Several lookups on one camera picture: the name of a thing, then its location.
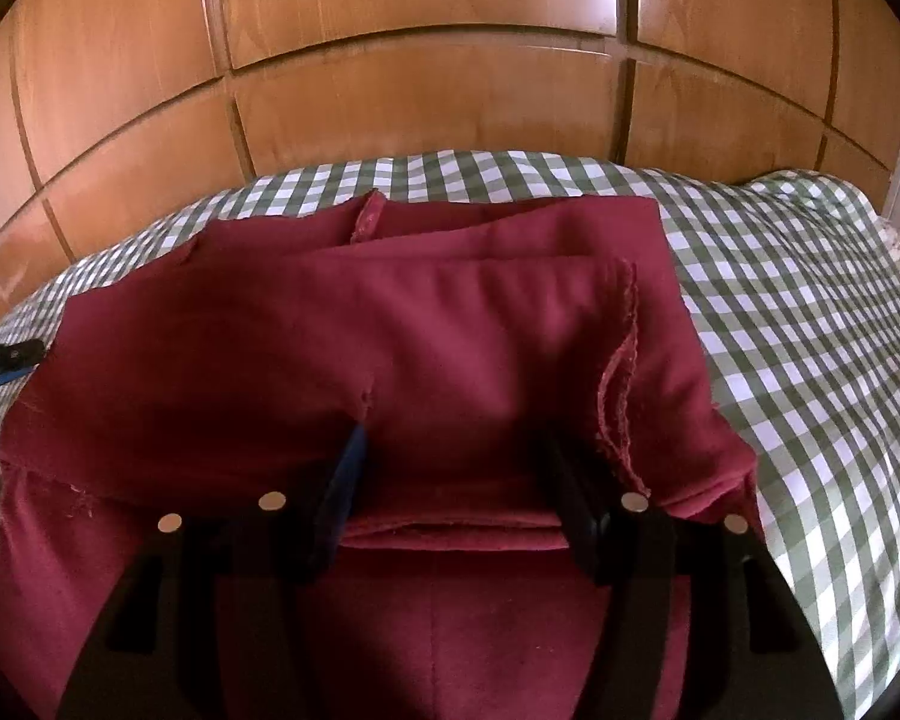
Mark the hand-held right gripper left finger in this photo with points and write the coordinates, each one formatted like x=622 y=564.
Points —
x=345 y=484

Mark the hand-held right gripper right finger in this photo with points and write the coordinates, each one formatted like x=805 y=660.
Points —
x=579 y=514

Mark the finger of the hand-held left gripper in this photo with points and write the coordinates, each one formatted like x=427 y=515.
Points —
x=0 y=379
x=11 y=352

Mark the maroon pants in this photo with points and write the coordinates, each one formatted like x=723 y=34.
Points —
x=390 y=345

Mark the green white checked bed sheet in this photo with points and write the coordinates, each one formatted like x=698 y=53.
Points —
x=795 y=330

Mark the wooden wardrobe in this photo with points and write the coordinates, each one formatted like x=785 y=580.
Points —
x=420 y=67

